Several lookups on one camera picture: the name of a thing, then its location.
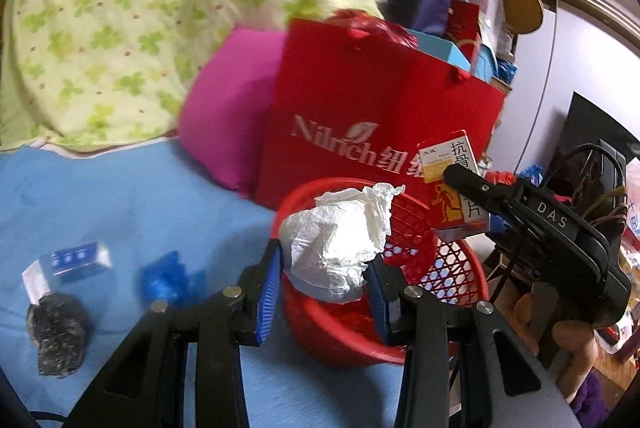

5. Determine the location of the white tissue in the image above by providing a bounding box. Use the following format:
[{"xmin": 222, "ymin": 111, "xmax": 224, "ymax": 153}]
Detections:
[{"xmin": 278, "ymin": 182, "xmax": 405, "ymax": 304}]

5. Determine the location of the blue plastic bag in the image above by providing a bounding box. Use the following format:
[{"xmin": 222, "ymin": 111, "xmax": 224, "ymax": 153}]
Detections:
[{"xmin": 138, "ymin": 251, "xmax": 205, "ymax": 308}]

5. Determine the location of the orange white medicine box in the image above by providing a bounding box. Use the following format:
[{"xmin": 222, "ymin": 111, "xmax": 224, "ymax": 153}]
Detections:
[{"xmin": 416, "ymin": 128, "xmax": 492, "ymax": 243}]

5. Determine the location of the blue cardboard box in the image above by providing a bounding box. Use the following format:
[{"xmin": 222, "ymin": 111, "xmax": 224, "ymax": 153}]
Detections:
[{"xmin": 51, "ymin": 241, "xmax": 113, "ymax": 282}]

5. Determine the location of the black grey plastic bag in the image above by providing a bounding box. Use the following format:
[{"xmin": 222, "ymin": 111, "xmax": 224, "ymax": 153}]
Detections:
[{"xmin": 26, "ymin": 293, "xmax": 92, "ymax": 378}]

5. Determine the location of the white long medicine box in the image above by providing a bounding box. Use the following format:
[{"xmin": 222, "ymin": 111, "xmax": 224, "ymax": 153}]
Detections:
[{"xmin": 22, "ymin": 256, "xmax": 55, "ymax": 305}]

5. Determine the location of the person right hand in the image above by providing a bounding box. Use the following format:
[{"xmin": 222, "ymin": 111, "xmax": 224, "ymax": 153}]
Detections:
[{"xmin": 509, "ymin": 293, "xmax": 598, "ymax": 403}]

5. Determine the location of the red mesh waste basket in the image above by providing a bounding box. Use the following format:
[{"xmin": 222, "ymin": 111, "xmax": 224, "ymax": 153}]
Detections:
[{"xmin": 271, "ymin": 177, "xmax": 488, "ymax": 368}]

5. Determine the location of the magenta pillow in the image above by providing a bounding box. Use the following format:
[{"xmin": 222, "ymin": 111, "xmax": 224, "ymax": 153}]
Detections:
[{"xmin": 178, "ymin": 28, "xmax": 286, "ymax": 196}]

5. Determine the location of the blue towel blanket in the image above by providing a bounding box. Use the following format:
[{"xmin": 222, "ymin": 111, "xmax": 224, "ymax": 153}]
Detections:
[{"xmin": 1, "ymin": 140, "xmax": 401, "ymax": 427}]

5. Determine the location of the red Nilrich paper bag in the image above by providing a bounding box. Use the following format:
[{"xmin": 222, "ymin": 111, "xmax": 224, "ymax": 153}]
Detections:
[{"xmin": 254, "ymin": 19, "xmax": 506, "ymax": 209}]

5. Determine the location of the light blue shoe box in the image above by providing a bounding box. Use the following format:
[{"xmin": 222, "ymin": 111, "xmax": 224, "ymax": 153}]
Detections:
[{"xmin": 409, "ymin": 30, "xmax": 471, "ymax": 72}]

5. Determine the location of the red plastic bag in bag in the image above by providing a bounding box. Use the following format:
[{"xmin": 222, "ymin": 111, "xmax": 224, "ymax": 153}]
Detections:
[{"xmin": 324, "ymin": 9, "xmax": 419, "ymax": 49}]

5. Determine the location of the green clover quilt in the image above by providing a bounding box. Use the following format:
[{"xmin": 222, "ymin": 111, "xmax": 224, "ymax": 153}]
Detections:
[{"xmin": 1, "ymin": 0, "xmax": 378, "ymax": 152}]

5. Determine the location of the black cable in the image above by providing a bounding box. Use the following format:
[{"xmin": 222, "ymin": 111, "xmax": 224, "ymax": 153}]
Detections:
[{"xmin": 541, "ymin": 142, "xmax": 629, "ymax": 229}]

